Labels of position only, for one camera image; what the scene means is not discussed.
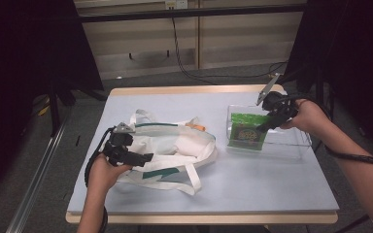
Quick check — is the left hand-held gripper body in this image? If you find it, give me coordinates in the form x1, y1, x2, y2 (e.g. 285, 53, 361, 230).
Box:
104, 121, 144, 168

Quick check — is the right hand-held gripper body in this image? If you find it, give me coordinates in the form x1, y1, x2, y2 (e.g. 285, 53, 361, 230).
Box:
255, 73, 299, 126

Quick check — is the clear plastic tray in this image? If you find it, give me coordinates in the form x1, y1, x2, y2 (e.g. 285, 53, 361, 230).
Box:
225, 104, 313, 161

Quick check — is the green snack packet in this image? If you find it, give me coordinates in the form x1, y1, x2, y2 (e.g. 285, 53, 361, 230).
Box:
226, 112, 272, 151

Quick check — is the white canvas tote bag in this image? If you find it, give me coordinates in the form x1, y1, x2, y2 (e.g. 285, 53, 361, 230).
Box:
115, 109, 219, 196

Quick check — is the person's left hand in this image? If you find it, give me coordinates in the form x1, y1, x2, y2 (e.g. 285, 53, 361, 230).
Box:
85, 153, 132, 192

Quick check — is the person's right hand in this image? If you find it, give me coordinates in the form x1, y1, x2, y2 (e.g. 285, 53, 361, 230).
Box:
279, 98, 333, 136

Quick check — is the orange packet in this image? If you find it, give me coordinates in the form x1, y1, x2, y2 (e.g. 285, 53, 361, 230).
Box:
186, 122, 207, 132

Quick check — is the dark curtain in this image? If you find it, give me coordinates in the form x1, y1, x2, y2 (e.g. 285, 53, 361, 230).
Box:
285, 0, 373, 163
0, 0, 105, 205

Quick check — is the black horizontal bar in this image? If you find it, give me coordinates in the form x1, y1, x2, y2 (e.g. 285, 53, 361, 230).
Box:
77, 3, 307, 23

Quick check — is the left hand-held gripper cable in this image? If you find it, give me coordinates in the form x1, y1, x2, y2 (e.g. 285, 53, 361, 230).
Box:
84, 126, 117, 233

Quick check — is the hand-held gripper cable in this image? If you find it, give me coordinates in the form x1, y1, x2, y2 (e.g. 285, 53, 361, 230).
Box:
84, 126, 117, 233
285, 92, 373, 171

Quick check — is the right hand-held gripper cable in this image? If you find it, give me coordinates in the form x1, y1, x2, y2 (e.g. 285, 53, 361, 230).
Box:
285, 92, 373, 171

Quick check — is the black floor cable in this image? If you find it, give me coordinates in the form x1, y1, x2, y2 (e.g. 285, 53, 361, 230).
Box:
170, 17, 289, 85

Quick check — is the wall power outlet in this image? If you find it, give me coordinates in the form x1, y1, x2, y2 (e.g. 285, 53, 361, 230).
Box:
164, 0, 188, 10

